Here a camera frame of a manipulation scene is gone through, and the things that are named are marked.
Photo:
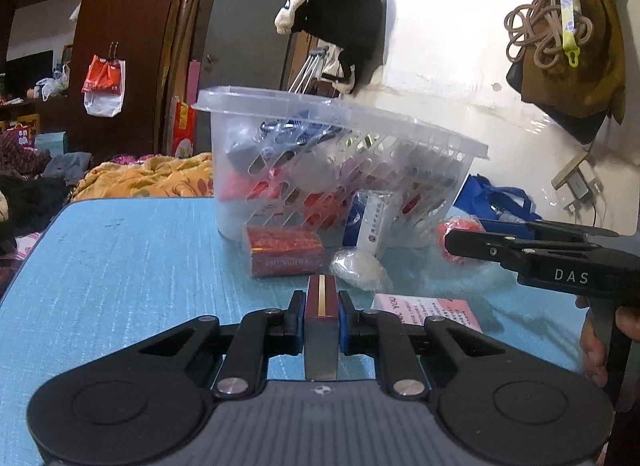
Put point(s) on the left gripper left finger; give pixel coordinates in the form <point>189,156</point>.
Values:
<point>143,403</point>

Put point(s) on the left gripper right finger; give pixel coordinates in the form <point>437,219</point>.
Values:
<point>497,403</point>

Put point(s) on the maroon gold slim box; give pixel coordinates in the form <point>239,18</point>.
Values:
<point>321,330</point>

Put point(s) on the blue shopping bag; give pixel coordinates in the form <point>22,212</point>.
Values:
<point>501,210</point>

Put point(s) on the red ball in plastic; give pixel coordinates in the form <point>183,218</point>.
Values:
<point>452,237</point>

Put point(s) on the pink paper card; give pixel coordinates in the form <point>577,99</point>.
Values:
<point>414,310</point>

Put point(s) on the brown hanging bag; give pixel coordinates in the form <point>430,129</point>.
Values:
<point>568,59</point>

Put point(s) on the clear plastic wrapped bundle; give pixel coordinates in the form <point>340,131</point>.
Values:
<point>360,269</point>

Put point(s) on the red cigarette box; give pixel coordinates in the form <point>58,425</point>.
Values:
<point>282,251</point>

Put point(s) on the white blue tube box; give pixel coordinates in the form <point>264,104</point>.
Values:
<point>370,216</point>

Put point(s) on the orange floral blanket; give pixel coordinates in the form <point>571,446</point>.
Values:
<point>154,177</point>

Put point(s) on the dark purple clothes pile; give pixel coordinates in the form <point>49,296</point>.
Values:
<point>29,200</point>

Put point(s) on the white plastic basket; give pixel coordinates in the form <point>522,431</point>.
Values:
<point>285,159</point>

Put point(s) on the orange white plastic bag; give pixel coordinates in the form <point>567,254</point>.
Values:
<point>104,87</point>

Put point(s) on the metal crutches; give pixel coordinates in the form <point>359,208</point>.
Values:
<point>310,72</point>

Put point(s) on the white black hanging jacket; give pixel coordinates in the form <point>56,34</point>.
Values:
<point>349,27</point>

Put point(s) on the grey door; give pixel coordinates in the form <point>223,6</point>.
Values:
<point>236,44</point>

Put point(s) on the dark wooden wardrobe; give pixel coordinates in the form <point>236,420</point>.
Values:
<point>140,32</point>

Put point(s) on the wall power strip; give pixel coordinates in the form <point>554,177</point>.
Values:
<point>576,185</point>

